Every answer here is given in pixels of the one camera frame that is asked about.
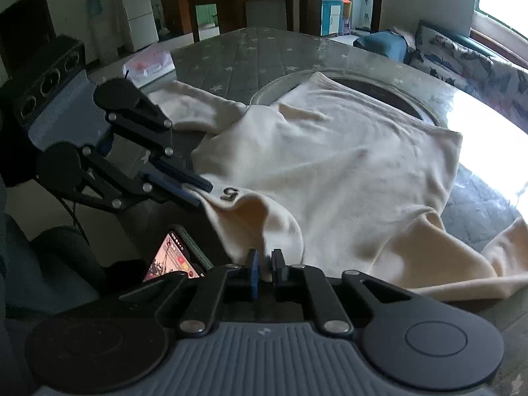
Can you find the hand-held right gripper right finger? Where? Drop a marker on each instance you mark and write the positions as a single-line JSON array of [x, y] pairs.
[[278, 272]]

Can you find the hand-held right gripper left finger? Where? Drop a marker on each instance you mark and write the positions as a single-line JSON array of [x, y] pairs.
[[254, 272]]

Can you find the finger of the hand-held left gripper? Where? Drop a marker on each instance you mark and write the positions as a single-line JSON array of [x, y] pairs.
[[173, 192], [181, 175]]

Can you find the cream sweater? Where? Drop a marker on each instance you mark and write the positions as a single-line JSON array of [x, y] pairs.
[[330, 165]]

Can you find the smartphone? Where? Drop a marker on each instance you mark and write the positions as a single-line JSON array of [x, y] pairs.
[[171, 258]]

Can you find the water dispenser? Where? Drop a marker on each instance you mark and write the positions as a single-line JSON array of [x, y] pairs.
[[97, 29]]

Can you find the black television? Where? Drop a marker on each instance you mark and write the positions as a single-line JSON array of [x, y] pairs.
[[24, 24]]

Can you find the pink white tissue pack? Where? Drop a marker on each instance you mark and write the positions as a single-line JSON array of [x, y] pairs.
[[150, 62]]

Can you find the white refrigerator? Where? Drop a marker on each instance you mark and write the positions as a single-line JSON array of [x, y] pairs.
[[138, 12]]

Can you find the grey star quilted table cover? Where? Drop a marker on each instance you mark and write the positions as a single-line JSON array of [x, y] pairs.
[[255, 57]]

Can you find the person's dark clothing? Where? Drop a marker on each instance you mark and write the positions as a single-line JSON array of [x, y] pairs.
[[41, 264]]

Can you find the dark wooden shelf cabinet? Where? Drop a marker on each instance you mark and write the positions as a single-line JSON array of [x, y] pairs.
[[181, 0]]

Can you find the round black induction cooktop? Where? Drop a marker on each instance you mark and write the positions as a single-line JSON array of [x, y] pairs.
[[383, 93]]

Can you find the blue cabinet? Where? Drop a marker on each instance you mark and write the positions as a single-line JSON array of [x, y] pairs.
[[332, 14]]

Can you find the purple orange plastic container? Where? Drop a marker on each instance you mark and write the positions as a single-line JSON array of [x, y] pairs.
[[345, 24]]

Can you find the beige cloth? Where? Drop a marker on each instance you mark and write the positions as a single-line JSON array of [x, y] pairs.
[[402, 35]]

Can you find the long butterfly print cushion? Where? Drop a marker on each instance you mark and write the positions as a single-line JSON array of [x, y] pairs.
[[453, 55]]

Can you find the square butterfly print cushion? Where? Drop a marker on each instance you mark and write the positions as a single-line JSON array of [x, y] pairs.
[[511, 86]]

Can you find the teal sofa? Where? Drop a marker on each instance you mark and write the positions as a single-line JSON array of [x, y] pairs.
[[466, 40]]

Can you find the green framed window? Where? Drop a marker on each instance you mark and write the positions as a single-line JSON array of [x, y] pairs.
[[503, 0]]

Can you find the dark wooden door frame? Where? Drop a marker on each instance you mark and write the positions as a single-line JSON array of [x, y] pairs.
[[311, 0]]

